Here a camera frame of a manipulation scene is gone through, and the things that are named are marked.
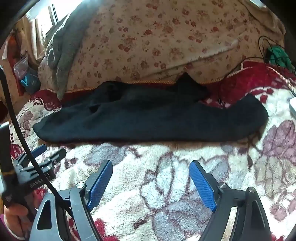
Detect red and white floral blanket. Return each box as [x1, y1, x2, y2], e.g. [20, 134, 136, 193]
[9, 60, 296, 241]

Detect clear plastic bag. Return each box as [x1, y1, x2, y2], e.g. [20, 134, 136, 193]
[13, 56, 29, 80]

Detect thin black wire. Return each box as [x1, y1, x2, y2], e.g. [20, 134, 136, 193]
[258, 35, 274, 63]

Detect window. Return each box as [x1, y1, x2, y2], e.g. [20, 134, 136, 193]
[46, 4, 70, 32]

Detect grey fleece blanket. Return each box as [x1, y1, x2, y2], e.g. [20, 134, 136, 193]
[45, 2, 93, 101]

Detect white box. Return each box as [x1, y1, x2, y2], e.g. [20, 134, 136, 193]
[288, 96, 296, 117]

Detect blue packet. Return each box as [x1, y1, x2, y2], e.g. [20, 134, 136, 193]
[19, 74, 41, 94]

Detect beige floral quilt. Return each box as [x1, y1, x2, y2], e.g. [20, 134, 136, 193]
[38, 0, 286, 93]

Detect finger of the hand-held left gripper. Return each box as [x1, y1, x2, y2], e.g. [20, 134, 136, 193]
[35, 149, 67, 169]
[31, 144, 47, 158]

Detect black pants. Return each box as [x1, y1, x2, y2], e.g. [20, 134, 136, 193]
[32, 73, 269, 144]

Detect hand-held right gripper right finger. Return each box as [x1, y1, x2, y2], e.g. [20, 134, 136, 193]
[189, 160, 272, 241]

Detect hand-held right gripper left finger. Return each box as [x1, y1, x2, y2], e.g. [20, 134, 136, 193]
[29, 159, 113, 241]

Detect black braided cable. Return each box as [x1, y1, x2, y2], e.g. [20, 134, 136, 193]
[0, 65, 74, 217]

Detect green cloth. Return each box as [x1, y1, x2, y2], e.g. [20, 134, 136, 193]
[266, 45, 292, 68]

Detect person's left hand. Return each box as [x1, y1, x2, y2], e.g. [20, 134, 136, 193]
[3, 203, 36, 237]

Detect beige curtain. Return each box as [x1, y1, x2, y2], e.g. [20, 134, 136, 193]
[17, 13, 54, 70]

